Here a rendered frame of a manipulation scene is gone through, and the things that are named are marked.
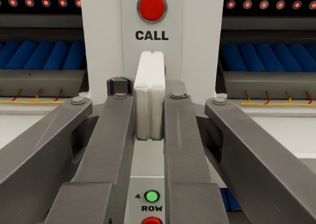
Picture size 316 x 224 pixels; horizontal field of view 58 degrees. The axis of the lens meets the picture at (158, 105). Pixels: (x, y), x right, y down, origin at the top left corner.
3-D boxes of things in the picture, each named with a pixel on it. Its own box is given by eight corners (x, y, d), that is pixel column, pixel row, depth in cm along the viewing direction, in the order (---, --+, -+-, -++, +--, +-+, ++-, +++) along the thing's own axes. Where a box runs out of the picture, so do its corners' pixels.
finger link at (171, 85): (164, 117, 12) (234, 117, 12) (163, 78, 17) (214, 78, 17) (164, 147, 13) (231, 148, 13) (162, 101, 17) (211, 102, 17)
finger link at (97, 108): (132, 148, 13) (66, 147, 13) (139, 101, 17) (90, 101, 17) (131, 117, 12) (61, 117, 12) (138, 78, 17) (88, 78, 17)
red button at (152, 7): (164, 21, 19) (164, -5, 18) (139, 20, 19) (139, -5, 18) (163, 19, 20) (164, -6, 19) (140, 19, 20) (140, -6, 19)
